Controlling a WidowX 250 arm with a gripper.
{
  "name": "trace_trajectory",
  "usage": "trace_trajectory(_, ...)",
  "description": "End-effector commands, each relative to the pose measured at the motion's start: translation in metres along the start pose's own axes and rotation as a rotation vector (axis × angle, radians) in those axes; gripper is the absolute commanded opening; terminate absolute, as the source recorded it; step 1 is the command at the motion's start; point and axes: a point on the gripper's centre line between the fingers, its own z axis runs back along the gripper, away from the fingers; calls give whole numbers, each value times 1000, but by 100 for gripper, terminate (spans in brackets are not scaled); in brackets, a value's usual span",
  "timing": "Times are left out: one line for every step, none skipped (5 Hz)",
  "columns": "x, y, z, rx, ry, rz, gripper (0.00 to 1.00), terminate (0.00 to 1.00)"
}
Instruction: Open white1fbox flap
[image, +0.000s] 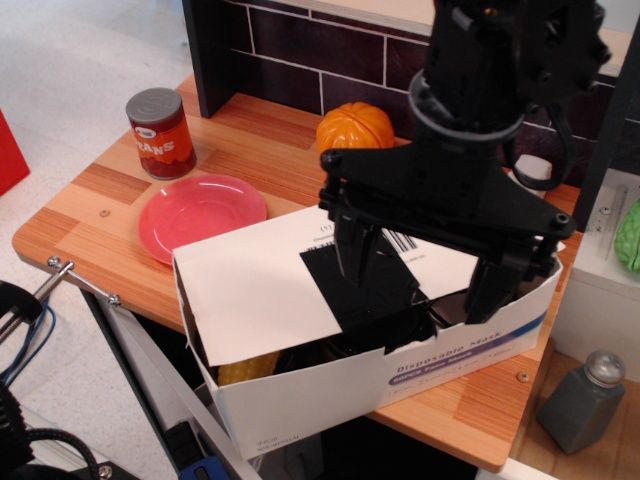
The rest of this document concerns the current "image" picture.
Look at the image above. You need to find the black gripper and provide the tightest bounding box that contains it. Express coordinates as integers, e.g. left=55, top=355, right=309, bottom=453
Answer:
left=320, top=73, right=576, bottom=324

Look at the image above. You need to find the white disposable mask box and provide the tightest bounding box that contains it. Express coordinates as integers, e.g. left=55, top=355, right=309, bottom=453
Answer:
left=174, top=207, right=563, bottom=459

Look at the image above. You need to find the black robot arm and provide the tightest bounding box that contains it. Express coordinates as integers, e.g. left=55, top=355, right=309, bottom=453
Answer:
left=320, top=1, right=611, bottom=327

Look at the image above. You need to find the black 3D mouse knob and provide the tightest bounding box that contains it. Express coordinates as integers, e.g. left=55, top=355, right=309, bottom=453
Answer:
left=322, top=307, right=436, bottom=359

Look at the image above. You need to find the white foam block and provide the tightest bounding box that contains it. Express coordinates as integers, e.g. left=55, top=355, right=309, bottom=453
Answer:
left=508, top=154, right=552, bottom=191

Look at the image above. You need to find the orange toy pumpkin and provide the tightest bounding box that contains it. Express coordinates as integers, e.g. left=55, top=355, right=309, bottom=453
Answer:
left=316, top=102, right=396, bottom=158

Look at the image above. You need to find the yellow toy corn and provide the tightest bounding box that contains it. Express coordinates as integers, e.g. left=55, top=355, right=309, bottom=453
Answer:
left=218, top=352, right=280, bottom=386

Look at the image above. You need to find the green toy vegetable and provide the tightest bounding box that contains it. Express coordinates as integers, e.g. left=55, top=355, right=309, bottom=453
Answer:
left=614, top=201, right=640, bottom=274

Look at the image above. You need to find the grey salt shaker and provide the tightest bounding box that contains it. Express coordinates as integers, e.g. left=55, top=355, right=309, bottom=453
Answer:
left=537, top=350, right=626, bottom=454

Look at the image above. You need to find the pink plastic plate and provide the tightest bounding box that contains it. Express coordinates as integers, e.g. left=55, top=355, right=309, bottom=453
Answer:
left=138, top=174, right=267, bottom=265

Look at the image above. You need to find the red beans can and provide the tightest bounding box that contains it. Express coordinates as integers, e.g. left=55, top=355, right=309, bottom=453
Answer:
left=125, top=87, right=196, bottom=180

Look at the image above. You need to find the metal clamp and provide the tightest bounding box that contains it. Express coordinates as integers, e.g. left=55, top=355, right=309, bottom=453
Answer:
left=1, top=256, right=121, bottom=343

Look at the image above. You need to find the red box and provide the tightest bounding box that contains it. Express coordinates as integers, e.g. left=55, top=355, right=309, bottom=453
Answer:
left=0, top=113, right=31, bottom=195

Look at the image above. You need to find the blue black tool handle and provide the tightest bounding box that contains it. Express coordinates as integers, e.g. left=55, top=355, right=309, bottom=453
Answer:
left=165, top=422, right=229, bottom=480

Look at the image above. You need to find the blue cable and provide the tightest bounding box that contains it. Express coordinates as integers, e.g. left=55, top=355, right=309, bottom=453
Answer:
left=0, top=294, right=58, bottom=386

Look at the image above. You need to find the black corrugated cable hose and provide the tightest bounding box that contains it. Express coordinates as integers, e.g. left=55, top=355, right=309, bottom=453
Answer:
left=0, top=369, right=109, bottom=480

